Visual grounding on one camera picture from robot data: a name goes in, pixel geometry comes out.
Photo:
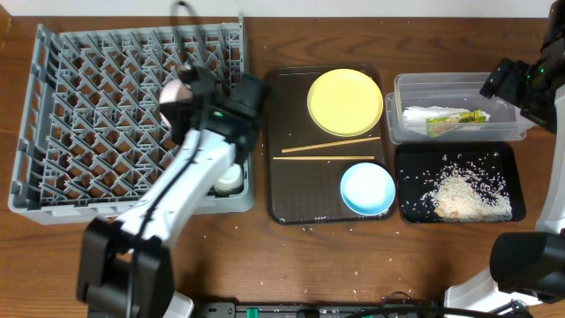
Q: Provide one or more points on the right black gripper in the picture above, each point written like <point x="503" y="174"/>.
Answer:
<point x="505" y="79"/>

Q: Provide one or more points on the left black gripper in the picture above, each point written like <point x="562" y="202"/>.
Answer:
<point x="182" y="123"/>

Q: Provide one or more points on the white round bowl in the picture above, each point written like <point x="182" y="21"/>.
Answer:
<point x="172" y="94"/>

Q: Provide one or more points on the white plastic cup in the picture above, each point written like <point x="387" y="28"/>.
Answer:
<point x="231" y="181"/>

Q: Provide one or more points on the green snack wrapper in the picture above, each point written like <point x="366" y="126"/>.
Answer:
<point x="436" y="126"/>

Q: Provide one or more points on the pile of rice waste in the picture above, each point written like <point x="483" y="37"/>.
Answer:
<point x="451" y="187"/>

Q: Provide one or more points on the light blue bowl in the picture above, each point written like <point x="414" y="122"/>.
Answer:
<point x="368" y="189"/>

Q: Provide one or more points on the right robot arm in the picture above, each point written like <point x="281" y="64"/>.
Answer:
<point x="526" y="268"/>

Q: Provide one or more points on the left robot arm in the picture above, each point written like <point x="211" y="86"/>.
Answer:
<point x="125" y="265"/>

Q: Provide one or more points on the clear plastic waste bin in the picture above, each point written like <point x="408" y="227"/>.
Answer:
<point x="452" y="90"/>

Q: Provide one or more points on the black waste tray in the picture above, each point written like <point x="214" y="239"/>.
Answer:
<point x="508" y="164"/>

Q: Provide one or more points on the upper wooden chopstick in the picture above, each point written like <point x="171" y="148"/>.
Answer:
<point x="329" y="144"/>

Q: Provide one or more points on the wooden chopstick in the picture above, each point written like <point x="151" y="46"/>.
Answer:
<point x="329" y="144"/>
<point x="324" y="158"/>

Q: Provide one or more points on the grey plastic dish rack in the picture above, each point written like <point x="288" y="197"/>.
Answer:
<point x="91" y="141"/>

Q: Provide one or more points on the dark brown serving tray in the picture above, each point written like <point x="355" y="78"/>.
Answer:
<point x="304" y="192"/>

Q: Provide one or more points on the lower wooden chopstick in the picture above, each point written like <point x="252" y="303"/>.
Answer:
<point x="324" y="158"/>

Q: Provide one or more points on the yellow round plate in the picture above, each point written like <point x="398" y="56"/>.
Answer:
<point x="345" y="102"/>

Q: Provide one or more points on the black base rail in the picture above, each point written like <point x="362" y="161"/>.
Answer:
<point x="396" y="305"/>

